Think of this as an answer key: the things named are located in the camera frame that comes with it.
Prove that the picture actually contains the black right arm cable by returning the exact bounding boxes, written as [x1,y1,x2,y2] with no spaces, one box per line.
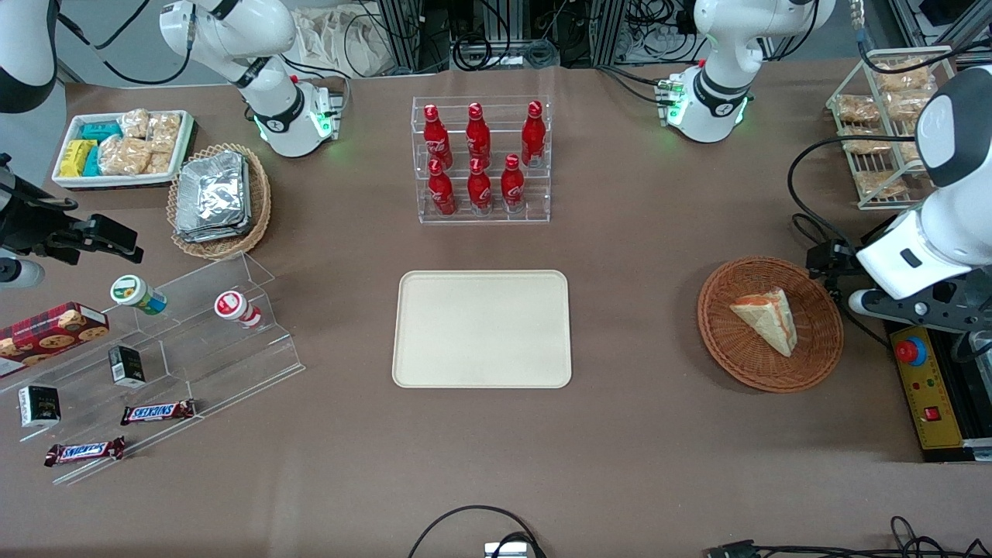
[57,0,196,88]

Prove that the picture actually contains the red cookie box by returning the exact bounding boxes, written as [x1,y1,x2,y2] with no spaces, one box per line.
[0,301,111,381]

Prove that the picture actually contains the clear acrylic bottle rack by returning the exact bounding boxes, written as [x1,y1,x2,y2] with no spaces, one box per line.
[411,96,553,226]

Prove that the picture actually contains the black looped cable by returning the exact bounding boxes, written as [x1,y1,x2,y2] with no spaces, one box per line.
[408,505,547,558]

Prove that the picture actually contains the aluminium frame post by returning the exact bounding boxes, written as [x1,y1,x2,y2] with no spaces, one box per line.
[378,0,452,75]

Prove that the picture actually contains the beige plastic tray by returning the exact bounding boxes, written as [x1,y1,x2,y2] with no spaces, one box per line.
[391,270,574,389]

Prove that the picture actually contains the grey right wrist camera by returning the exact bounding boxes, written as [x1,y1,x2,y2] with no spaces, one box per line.
[0,258,45,289]

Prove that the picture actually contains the red cola bottle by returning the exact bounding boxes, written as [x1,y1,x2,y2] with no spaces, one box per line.
[500,153,526,213]
[467,157,494,215]
[423,104,453,168]
[466,102,492,166]
[428,158,457,217]
[521,101,547,168]

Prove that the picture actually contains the white rectangular snack bin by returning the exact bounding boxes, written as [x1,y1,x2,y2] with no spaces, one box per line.
[52,109,195,191]

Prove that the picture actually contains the white wire rack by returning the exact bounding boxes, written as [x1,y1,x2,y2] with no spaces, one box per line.
[825,46,959,211]

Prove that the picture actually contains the oval wicker basket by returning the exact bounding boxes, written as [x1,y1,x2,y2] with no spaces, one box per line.
[167,143,272,260]

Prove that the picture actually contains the black parked right gripper body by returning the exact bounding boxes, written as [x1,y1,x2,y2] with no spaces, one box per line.
[0,175,94,261]

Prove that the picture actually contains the yellow snack packet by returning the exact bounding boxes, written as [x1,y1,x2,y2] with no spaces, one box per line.
[59,139,98,178]

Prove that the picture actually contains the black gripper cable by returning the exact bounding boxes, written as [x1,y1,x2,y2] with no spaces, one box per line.
[787,135,917,350]

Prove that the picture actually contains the red lid yogurt cup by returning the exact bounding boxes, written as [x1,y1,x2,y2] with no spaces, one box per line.
[214,290,264,331]

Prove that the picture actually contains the yellow emergency stop box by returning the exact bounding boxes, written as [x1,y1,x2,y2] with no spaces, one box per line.
[887,325,966,453]

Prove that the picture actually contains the clear acrylic step display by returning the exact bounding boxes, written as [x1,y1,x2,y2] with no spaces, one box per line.
[0,251,306,487]

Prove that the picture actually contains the triangular sandwich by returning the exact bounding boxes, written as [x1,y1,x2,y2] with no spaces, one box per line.
[729,288,798,358]

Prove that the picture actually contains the white cloth bag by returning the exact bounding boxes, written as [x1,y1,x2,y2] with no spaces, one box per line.
[293,6,398,79]

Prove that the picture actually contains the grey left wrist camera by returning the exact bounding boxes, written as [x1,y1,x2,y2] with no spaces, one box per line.
[849,288,970,328]

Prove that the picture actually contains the black cable with connector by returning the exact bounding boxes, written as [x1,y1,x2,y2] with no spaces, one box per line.
[704,515,992,558]

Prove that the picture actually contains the green lid yogurt cup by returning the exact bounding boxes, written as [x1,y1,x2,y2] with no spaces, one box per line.
[109,274,168,317]

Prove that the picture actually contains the stack of foil packs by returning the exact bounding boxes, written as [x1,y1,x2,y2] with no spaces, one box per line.
[174,150,252,244]

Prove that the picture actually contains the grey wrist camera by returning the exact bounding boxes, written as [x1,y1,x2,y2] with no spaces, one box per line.
[0,258,45,289]
[849,288,970,328]

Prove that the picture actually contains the round brown wicker basket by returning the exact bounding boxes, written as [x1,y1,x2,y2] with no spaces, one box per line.
[697,256,845,394]

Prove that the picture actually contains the snickers chocolate bar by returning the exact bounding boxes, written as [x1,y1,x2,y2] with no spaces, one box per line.
[43,436,127,468]
[119,398,198,426]

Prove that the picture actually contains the small black box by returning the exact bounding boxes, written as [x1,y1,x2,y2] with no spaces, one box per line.
[18,384,62,429]
[108,345,147,389]

